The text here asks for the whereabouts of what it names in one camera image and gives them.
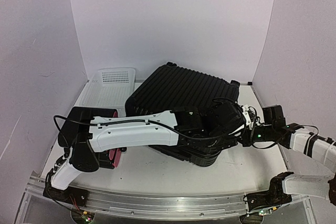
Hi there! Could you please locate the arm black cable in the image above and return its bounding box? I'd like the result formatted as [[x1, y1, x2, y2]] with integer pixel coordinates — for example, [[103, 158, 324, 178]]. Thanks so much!
[[53, 98, 242, 156], [275, 125, 320, 146]]

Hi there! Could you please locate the aluminium front rail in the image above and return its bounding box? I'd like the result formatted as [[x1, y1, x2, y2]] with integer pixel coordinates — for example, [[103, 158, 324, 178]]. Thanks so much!
[[15, 176, 312, 223]]

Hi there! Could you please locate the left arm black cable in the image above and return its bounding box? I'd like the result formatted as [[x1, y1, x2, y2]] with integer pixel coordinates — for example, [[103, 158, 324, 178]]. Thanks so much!
[[53, 98, 242, 156]]

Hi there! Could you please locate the black ribbed hard suitcase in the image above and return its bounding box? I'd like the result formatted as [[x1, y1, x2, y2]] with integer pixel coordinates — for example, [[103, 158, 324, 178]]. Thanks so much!
[[124, 61, 241, 168]]

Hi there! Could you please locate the black pink small suitcase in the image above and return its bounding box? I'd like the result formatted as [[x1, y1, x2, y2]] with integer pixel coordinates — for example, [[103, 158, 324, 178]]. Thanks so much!
[[58, 106, 127, 172]]

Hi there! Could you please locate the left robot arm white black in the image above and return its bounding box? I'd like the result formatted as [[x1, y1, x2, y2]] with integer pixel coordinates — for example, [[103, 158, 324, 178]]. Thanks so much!
[[49, 101, 251, 201]]

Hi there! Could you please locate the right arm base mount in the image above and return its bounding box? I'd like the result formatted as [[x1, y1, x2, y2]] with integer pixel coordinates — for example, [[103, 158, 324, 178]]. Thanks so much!
[[246, 172, 294, 212]]

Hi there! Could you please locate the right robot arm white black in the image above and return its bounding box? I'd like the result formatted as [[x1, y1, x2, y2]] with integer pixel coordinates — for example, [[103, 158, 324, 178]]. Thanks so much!
[[241, 123, 335, 207]]

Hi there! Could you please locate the white perforated plastic basket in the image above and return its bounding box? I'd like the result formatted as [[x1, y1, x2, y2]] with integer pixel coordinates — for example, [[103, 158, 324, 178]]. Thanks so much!
[[75, 68, 136, 117]]

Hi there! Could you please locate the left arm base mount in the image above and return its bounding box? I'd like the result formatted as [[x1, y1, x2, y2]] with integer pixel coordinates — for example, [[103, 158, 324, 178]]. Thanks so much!
[[43, 182, 89, 207]]

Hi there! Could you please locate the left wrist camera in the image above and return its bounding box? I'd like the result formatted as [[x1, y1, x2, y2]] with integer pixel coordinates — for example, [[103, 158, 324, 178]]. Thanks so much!
[[213, 101, 244, 132]]

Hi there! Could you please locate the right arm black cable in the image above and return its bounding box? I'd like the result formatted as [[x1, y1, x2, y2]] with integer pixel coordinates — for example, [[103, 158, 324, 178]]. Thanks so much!
[[275, 125, 320, 146]]

